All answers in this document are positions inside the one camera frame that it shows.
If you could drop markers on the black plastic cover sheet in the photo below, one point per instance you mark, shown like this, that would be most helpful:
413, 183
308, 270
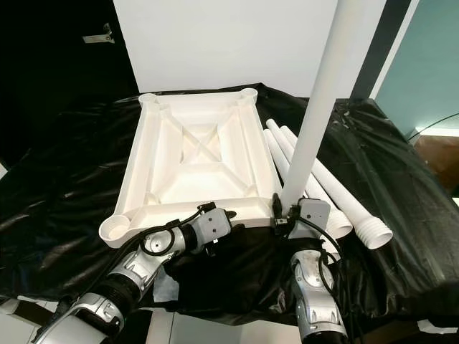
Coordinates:
387, 172

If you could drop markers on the brown wooden furniture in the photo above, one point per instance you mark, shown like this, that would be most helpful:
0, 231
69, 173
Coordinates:
441, 154

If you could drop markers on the dark vertical pillar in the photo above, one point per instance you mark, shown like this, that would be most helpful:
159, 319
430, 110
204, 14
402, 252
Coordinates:
381, 43

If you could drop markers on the teal glass panel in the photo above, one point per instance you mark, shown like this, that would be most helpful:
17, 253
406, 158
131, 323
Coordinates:
430, 57

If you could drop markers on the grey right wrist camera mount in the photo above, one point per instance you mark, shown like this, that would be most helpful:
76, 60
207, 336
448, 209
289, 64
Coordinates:
312, 215

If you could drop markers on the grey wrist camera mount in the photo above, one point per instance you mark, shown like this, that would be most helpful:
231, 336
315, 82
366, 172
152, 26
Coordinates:
215, 222
312, 215

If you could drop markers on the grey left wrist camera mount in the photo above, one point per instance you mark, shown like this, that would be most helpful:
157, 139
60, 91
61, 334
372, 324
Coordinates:
215, 222

